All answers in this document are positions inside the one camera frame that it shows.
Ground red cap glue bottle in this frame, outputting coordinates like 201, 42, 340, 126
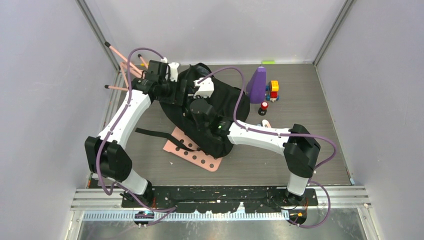
258, 101, 269, 116

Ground pink metal stool frame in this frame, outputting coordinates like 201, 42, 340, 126
104, 41, 144, 91

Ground colourful toy block car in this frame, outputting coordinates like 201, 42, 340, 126
265, 80, 280, 102

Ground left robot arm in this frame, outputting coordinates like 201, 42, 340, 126
84, 57, 180, 207

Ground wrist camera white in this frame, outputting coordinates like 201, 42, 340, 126
160, 57, 180, 82
193, 77, 215, 99

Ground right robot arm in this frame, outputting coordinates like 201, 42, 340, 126
188, 98, 321, 205

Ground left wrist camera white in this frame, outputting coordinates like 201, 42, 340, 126
160, 57, 180, 82

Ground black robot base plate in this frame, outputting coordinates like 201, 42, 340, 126
120, 185, 318, 214

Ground pink white stapler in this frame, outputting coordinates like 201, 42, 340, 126
261, 119, 271, 128

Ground green tape marker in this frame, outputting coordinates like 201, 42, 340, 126
261, 60, 276, 65

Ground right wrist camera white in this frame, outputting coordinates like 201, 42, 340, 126
193, 77, 215, 99

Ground black student backpack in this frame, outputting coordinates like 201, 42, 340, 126
153, 63, 250, 158

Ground pink perforated board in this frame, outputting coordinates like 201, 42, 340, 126
162, 127, 223, 172

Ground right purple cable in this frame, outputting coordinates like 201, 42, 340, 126
197, 67, 338, 230

